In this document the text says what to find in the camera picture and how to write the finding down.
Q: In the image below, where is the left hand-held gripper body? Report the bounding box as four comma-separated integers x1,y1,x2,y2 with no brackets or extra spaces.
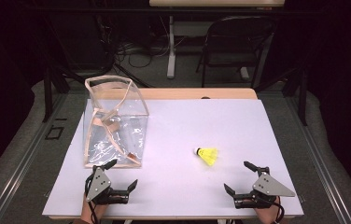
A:
84,165,131,206

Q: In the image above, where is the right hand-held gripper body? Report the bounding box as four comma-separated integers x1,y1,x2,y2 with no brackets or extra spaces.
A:
232,166,297,210

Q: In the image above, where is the clear plastic bag beige trim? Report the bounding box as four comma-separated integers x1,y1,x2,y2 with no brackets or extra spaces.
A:
83,75,150,169

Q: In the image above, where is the yellow shuttlecock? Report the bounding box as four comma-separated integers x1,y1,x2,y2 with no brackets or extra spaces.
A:
193,147,219,167

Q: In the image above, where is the person's right hand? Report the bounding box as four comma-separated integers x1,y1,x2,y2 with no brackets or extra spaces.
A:
254,202,282,224

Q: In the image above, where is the person's left hand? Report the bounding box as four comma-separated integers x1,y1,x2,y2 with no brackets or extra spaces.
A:
81,195,108,224

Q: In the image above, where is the black metal stand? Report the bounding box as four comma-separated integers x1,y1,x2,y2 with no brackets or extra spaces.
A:
281,64,309,127
42,60,72,123

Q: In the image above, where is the black folding chair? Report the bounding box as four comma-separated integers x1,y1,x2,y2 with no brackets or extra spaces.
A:
196,15,278,90

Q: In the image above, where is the white desk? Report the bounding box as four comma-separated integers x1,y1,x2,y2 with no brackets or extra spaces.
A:
148,0,286,79

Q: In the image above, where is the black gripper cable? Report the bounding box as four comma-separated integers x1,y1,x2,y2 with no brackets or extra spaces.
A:
266,195,286,224
84,175,101,224

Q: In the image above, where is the bundle of floor cables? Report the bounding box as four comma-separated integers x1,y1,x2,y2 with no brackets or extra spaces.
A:
113,29,172,69

